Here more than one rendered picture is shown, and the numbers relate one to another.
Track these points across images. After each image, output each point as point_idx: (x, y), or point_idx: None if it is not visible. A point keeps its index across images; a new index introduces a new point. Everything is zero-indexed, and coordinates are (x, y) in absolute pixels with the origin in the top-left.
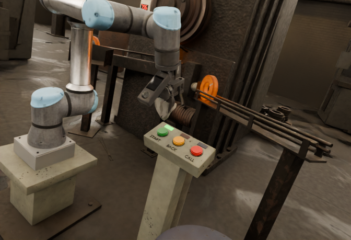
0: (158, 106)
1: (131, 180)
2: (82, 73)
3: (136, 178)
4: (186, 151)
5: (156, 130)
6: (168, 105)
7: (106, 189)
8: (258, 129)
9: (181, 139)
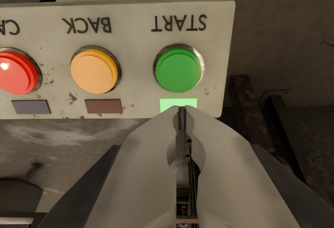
0: (222, 151)
1: (264, 35)
2: None
3: (262, 43)
4: (35, 47)
5: (202, 62)
6: (83, 214)
7: None
8: (26, 220)
9: (84, 80)
